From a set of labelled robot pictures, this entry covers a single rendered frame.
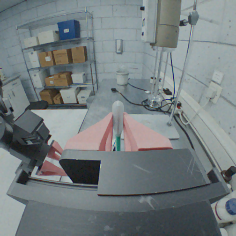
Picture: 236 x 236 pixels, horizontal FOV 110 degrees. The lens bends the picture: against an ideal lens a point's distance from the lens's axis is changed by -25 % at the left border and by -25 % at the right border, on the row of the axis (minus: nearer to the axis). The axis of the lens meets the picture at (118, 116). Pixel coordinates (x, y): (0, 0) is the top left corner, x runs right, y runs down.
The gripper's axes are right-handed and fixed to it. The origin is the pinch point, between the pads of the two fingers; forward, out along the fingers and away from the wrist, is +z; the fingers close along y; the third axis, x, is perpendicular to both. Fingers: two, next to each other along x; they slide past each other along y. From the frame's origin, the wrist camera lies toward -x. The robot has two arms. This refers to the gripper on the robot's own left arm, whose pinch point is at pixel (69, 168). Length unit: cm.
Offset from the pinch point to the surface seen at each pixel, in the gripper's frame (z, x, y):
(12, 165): -18.2, 32.6, 4.0
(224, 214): 33.4, -22.8, -14.1
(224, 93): 38, -48, 24
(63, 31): -99, 13, 204
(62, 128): -5.7, 22.2, 30.1
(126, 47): 11, -32, 234
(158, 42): 3.0, -38.0, 27.8
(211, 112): 46, -38, 26
